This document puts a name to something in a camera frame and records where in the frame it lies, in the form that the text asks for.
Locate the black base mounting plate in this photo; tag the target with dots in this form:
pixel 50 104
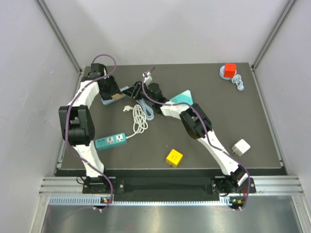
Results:
pixel 209 185

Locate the slotted cable duct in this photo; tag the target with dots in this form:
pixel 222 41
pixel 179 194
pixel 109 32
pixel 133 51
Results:
pixel 103 201

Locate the teal rectangular power strip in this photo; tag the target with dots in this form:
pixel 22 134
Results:
pixel 110 141

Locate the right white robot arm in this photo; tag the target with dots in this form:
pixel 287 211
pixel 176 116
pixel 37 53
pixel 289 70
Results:
pixel 197 125

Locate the red cube adapter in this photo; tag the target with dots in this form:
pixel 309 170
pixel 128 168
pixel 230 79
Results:
pixel 230 70

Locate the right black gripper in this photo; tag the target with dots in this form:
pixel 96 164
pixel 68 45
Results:
pixel 129 92

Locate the light blue power strip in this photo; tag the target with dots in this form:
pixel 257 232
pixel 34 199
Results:
pixel 107 102

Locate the teal triangular power strip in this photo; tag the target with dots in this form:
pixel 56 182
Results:
pixel 185 96

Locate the white cube adapter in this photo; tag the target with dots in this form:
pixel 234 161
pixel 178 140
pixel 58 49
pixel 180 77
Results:
pixel 241 147

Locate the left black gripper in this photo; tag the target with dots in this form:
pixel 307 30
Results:
pixel 113 90

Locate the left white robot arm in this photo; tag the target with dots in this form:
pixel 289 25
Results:
pixel 76 123

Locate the beige orange cube adapter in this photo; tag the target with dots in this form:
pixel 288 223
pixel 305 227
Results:
pixel 117 96

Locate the yellow cube adapter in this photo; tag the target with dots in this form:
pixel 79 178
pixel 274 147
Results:
pixel 174 158

